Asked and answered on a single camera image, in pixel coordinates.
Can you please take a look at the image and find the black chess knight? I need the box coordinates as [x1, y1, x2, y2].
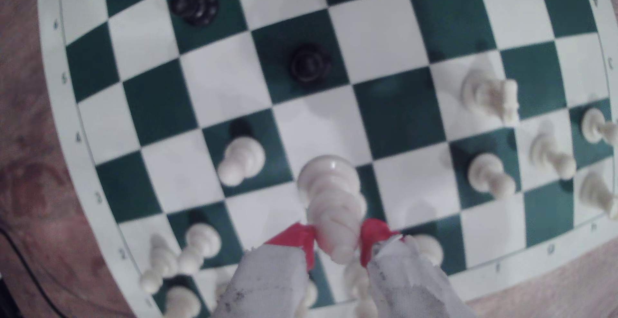
[169, 0, 220, 28]

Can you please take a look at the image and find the tall white chess piece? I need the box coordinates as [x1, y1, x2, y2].
[296, 155, 368, 266]

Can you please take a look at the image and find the black chess pawn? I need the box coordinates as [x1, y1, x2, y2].
[289, 43, 333, 85]

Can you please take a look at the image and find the black cable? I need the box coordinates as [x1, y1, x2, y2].
[0, 226, 66, 318]

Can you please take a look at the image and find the white chess knight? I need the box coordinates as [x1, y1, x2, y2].
[460, 69, 521, 125]

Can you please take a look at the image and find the white chess pawn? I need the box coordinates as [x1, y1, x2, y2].
[216, 136, 267, 187]
[467, 152, 517, 200]
[580, 107, 618, 147]
[529, 132, 577, 181]
[178, 222, 223, 276]
[140, 233, 180, 295]

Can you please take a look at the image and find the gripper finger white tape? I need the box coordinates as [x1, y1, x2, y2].
[212, 222, 317, 318]
[360, 219, 476, 318]

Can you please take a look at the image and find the green white chess board mat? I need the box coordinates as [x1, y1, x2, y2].
[36, 0, 618, 318]

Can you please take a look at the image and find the white chess bishop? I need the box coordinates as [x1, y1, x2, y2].
[295, 279, 319, 318]

